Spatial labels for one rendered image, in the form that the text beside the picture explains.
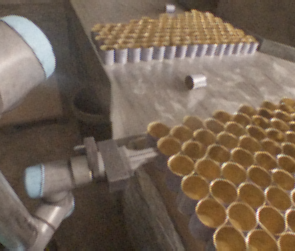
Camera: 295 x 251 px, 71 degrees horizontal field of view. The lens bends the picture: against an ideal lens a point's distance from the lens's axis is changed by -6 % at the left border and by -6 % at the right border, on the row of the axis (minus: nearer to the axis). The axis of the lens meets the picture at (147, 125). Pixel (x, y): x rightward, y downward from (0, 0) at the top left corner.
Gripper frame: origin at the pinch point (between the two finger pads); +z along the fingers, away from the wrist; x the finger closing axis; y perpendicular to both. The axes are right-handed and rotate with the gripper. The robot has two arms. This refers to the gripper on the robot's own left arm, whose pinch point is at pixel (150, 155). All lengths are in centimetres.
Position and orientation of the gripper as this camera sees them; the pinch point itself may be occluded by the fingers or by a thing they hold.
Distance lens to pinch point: 59.5
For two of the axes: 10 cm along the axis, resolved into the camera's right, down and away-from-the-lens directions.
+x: 3.7, 6.4, -6.8
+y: -1.0, 7.5, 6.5
